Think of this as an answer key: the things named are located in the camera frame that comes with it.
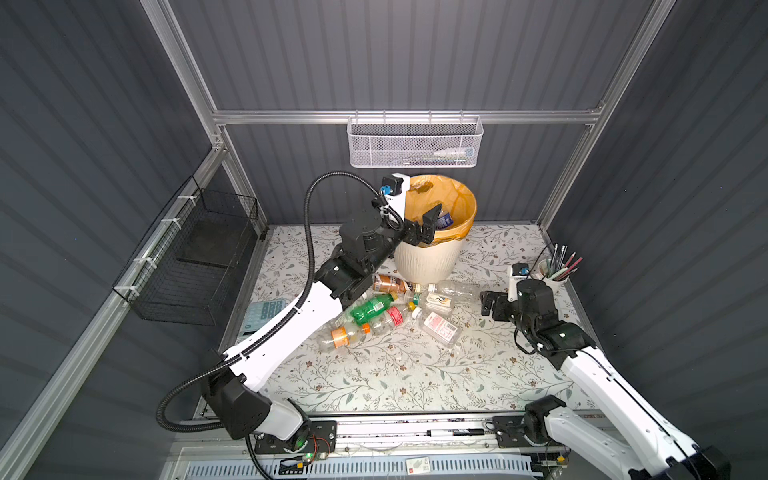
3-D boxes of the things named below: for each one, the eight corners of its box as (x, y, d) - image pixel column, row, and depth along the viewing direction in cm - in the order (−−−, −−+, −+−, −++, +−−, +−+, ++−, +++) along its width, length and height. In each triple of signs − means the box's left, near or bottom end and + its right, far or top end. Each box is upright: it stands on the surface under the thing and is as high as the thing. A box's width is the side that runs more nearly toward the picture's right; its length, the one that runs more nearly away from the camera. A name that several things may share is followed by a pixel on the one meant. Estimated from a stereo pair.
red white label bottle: (409, 322, 96) (409, 314, 92) (420, 308, 99) (421, 300, 95) (452, 352, 90) (454, 345, 86) (462, 336, 93) (465, 329, 89)
